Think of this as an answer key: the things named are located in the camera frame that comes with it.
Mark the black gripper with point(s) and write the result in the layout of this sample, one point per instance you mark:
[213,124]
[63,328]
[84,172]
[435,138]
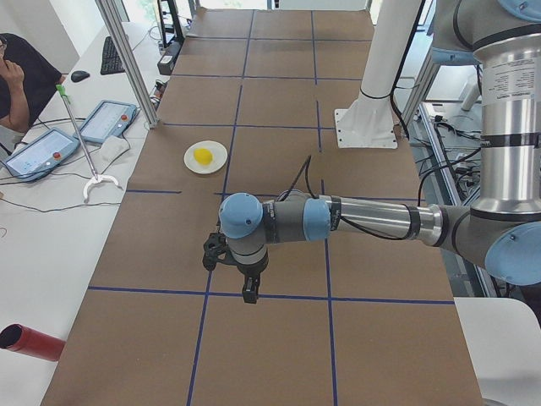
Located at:
[250,271]

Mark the yellow lemon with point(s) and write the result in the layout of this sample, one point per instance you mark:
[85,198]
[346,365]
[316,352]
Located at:
[203,156]

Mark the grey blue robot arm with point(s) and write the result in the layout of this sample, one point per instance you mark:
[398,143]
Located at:
[499,232]

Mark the white plate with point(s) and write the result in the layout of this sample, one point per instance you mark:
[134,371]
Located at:
[218,150]

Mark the white grabber tool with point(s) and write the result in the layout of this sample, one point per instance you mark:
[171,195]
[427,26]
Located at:
[96,178]

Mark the white cloth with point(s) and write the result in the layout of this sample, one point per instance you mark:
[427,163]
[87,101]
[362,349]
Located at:
[112,148]

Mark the blue teach pendant far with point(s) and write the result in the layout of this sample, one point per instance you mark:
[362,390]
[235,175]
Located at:
[109,118]

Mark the blue teach pendant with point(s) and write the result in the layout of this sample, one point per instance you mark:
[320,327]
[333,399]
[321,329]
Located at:
[41,156]
[109,118]

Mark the black box on table edge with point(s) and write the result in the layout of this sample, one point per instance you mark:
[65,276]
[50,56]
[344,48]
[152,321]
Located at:
[168,60]

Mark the blue teach pendant near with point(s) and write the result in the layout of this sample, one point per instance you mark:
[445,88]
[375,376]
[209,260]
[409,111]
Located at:
[41,156]

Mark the red cylinder tube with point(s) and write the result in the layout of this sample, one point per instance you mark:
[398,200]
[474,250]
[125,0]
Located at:
[24,340]

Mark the black keyboard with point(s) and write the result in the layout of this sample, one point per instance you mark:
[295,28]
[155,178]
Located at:
[111,62]

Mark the black computer mouse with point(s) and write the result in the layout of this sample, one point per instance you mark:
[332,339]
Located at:
[79,75]

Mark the seated person in black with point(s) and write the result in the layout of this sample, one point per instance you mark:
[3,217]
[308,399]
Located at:
[28,82]

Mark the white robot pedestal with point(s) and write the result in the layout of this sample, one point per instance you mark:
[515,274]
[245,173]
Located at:
[368,122]

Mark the aluminium frame post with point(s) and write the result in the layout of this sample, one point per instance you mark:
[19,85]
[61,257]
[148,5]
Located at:
[114,26]

